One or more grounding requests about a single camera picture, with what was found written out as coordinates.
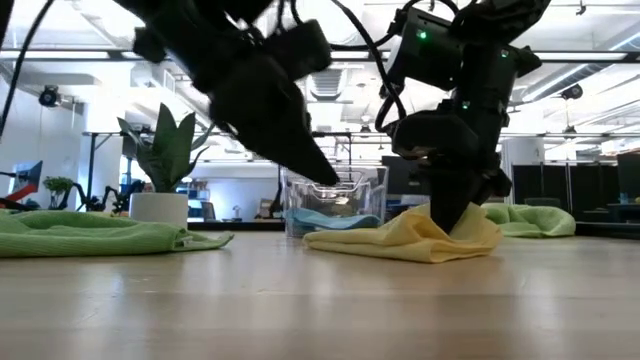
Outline yellow microfiber towel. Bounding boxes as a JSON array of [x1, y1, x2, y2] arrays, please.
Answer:
[[302, 201, 504, 265]]

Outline small tilted monitor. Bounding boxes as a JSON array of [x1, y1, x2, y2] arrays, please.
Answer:
[[12, 160, 45, 195]]

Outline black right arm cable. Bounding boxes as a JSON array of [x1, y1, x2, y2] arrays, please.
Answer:
[[328, 0, 417, 134]]

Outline black overhead rig beam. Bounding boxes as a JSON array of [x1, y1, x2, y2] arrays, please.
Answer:
[[0, 48, 640, 65]]

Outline black office partition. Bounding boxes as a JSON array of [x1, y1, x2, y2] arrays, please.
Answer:
[[510, 162, 621, 206]]

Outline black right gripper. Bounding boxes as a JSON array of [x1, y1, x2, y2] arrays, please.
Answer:
[[392, 109, 514, 234]]

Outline small leafy desk plant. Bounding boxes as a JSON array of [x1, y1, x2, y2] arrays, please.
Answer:
[[42, 175, 75, 210]]

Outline black ceiling spotlight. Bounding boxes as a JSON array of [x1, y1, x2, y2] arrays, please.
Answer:
[[38, 84, 60, 109], [560, 83, 585, 102]]

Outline snake plant in white pot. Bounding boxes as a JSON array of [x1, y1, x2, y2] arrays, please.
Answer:
[[116, 102, 217, 231]]

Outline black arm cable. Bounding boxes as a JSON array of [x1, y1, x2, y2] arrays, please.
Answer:
[[328, 0, 417, 134], [0, 0, 56, 139]]

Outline pale lime microfiber towel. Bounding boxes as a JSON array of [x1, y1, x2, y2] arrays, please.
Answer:
[[481, 202, 578, 239]]

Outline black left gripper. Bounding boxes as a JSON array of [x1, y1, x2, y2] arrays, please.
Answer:
[[132, 19, 341, 185]]

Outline blue microfiber towel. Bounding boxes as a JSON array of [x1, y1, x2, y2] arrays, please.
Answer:
[[283, 206, 382, 237]]

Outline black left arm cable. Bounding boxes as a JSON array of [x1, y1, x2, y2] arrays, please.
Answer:
[[0, 0, 56, 139]]

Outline bright green microfiber towel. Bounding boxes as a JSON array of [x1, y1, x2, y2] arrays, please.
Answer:
[[0, 209, 235, 259]]

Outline clear plastic bin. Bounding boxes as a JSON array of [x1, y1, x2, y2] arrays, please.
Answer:
[[280, 164, 391, 239]]

